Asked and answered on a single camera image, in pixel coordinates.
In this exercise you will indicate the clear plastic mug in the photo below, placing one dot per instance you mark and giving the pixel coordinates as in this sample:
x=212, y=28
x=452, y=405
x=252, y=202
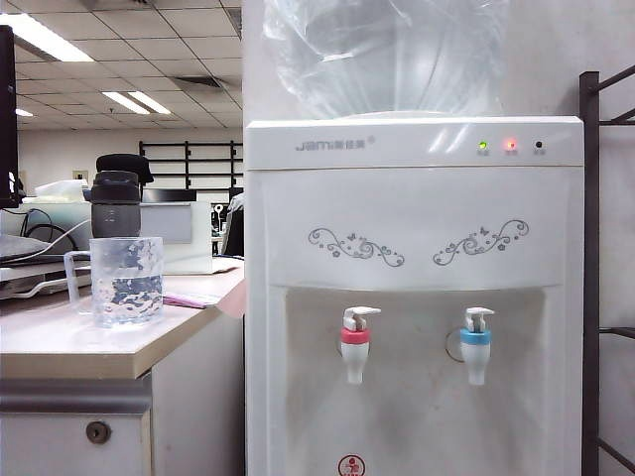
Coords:
x=126, y=297

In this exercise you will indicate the white water dispenser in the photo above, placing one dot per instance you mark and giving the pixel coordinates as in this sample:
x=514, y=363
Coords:
x=421, y=208

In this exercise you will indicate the red hot water tap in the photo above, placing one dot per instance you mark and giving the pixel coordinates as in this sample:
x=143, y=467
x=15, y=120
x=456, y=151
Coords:
x=354, y=347

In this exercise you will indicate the white desk partition panel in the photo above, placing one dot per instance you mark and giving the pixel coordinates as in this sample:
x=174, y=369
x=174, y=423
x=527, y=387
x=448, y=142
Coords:
x=173, y=238

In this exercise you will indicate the plastic-covered water jug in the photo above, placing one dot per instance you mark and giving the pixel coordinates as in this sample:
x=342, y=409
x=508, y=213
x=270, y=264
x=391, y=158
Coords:
x=387, y=59

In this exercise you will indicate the blue cold water tap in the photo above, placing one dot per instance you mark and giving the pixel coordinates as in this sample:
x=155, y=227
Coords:
x=476, y=347

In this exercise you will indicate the frosted desk partition panel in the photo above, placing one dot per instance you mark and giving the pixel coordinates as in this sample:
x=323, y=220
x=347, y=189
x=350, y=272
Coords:
x=59, y=215

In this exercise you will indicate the chair with grey jacket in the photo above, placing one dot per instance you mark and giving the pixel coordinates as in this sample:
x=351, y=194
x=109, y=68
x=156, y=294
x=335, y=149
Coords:
x=234, y=228

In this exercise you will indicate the pink packet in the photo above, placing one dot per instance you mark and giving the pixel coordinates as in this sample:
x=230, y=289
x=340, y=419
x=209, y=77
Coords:
x=188, y=300

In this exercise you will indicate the ceiling air vent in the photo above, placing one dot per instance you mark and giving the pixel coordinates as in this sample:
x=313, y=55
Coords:
x=201, y=83

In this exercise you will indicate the grey bottle with black lid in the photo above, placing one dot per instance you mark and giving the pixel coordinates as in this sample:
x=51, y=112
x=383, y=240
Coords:
x=116, y=208

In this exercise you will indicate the black chair headrest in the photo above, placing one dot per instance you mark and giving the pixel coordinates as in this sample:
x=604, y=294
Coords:
x=124, y=162

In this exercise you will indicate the twin fluorescent ceiling light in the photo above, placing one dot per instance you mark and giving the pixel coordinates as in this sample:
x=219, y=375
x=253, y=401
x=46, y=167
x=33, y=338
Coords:
x=136, y=101

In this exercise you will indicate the white foam box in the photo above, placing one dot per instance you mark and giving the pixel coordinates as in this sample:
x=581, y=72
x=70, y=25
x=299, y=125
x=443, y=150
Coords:
x=64, y=191

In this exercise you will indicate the dark metal shelf rack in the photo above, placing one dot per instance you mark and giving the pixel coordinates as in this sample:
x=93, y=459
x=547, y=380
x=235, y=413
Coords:
x=589, y=248

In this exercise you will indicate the white laptop stand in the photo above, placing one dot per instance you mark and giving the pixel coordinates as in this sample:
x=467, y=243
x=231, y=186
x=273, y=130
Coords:
x=30, y=290

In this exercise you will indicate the round cabinet lock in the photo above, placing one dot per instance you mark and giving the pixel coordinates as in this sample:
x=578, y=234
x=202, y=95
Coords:
x=98, y=432

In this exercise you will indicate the grey felt laptop sleeve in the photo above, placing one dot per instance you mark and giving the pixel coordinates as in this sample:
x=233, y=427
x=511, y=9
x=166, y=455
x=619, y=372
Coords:
x=20, y=245

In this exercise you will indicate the black computer monitor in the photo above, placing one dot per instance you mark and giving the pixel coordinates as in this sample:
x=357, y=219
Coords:
x=7, y=124

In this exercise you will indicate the long fluorescent ceiling light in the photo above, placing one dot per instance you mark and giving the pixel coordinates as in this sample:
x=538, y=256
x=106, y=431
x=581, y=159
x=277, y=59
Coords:
x=44, y=37

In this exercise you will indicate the black wall shelf rack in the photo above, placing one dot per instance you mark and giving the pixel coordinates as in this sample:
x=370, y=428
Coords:
x=213, y=161

